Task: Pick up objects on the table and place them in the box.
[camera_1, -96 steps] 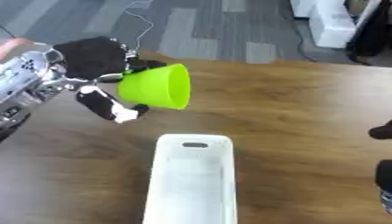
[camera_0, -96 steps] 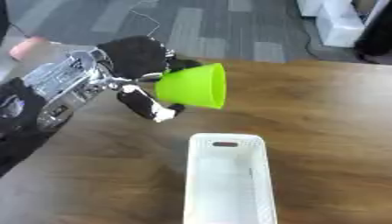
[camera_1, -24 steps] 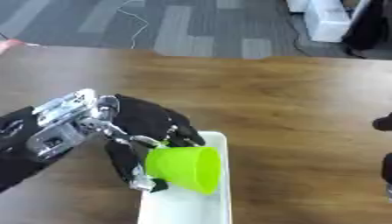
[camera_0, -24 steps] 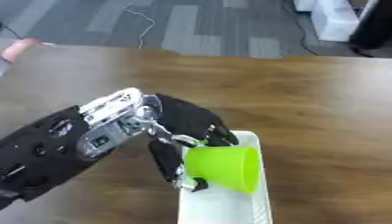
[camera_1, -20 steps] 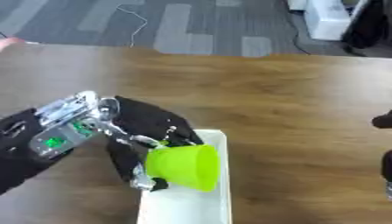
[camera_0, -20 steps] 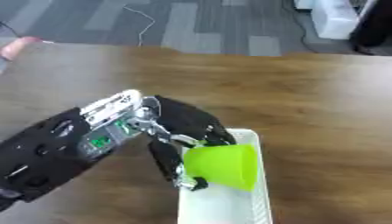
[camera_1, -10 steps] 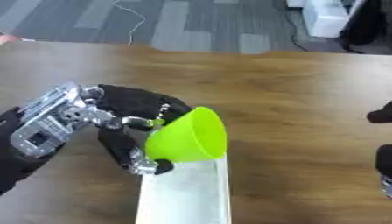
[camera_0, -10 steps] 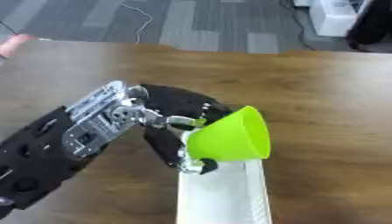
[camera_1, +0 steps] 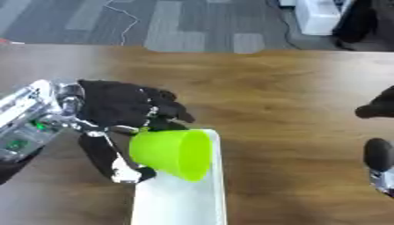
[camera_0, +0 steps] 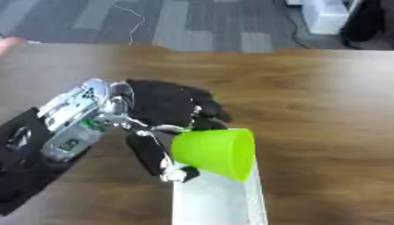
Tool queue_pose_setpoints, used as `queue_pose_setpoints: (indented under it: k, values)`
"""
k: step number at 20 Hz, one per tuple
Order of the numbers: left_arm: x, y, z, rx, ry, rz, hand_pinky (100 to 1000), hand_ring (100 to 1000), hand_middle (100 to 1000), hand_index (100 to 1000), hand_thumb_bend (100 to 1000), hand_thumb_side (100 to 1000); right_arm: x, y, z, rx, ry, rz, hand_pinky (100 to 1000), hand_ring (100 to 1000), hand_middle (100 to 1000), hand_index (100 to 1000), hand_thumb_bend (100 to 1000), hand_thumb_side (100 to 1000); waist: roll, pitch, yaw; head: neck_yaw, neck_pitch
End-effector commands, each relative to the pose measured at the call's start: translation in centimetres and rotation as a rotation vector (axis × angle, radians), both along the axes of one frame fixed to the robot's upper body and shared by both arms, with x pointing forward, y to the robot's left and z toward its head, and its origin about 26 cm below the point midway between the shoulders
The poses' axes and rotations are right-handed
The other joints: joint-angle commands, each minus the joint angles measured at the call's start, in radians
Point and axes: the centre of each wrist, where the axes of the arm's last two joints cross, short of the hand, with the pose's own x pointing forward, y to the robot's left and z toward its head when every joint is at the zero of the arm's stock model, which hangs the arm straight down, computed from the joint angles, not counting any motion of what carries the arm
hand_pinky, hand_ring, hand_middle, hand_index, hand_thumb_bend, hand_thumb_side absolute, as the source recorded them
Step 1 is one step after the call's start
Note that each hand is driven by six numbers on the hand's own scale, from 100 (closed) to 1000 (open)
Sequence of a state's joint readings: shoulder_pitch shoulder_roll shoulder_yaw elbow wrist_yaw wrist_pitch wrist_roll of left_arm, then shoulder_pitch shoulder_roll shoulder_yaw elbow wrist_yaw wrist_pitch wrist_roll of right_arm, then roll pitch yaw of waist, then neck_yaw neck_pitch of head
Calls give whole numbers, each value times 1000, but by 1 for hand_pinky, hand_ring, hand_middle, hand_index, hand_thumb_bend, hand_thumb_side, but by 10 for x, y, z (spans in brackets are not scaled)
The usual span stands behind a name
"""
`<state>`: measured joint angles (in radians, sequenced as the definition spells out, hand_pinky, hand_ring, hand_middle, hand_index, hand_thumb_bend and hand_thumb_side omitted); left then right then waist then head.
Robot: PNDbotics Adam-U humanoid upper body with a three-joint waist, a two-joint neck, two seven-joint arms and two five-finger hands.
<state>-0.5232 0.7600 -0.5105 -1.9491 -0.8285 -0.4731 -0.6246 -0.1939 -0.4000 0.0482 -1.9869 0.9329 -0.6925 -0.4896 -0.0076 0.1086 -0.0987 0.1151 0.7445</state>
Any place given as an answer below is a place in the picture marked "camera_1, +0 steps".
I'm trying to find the white box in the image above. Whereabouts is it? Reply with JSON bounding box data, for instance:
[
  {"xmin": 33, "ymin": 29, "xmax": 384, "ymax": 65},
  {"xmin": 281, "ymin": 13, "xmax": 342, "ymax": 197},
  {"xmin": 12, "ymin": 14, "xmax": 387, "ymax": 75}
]
[{"xmin": 129, "ymin": 128, "xmax": 230, "ymax": 225}]

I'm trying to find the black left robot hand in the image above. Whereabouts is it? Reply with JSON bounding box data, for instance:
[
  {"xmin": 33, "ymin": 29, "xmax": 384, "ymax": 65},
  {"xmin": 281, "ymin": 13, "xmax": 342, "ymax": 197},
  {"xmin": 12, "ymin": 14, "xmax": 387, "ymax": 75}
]
[{"xmin": 60, "ymin": 78, "xmax": 197, "ymax": 185}]

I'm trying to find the white cabinet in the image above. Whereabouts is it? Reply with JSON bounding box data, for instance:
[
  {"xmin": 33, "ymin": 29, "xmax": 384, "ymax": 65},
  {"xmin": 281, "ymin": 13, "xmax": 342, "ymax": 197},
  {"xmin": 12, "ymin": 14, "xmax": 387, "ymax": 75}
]
[{"xmin": 294, "ymin": 0, "xmax": 356, "ymax": 37}]

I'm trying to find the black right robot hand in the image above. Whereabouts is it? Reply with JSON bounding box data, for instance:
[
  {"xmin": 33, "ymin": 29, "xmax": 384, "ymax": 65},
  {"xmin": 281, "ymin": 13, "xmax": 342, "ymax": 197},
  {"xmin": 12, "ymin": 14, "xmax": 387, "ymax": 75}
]
[{"xmin": 354, "ymin": 85, "xmax": 394, "ymax": 198}]

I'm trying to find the lime green plastic cup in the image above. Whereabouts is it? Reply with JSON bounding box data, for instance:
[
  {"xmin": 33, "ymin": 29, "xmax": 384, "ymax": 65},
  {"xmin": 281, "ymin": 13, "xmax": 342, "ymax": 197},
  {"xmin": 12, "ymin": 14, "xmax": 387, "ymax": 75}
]
[{"xmin": 128, "ymin": 128, "xmax": 215, "ymax": 183}]

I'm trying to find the thin white floor cable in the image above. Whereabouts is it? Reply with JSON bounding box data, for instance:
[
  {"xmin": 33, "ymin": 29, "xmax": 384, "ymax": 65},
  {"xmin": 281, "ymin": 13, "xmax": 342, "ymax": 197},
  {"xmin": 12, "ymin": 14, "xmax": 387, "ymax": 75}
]
[{"xmin": 101, "ymin": 0, "xmax": 142, "ymax": 47}]

